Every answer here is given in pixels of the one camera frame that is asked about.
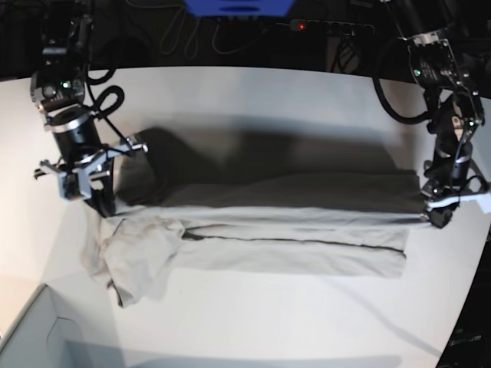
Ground blue box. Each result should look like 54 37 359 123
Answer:
184 0 295 17

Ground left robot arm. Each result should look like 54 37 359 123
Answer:
372 1 490 228

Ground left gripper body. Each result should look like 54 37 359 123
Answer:
421 149 490 214

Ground black power strip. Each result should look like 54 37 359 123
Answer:
278 19 375 37

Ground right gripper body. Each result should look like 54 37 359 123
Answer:
34 110 148 201

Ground beige t-shirt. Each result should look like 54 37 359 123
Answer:
81 127 427 307

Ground white cable loops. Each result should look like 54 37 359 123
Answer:
159 15 246 58

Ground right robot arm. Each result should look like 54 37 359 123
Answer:
30 1 147 218

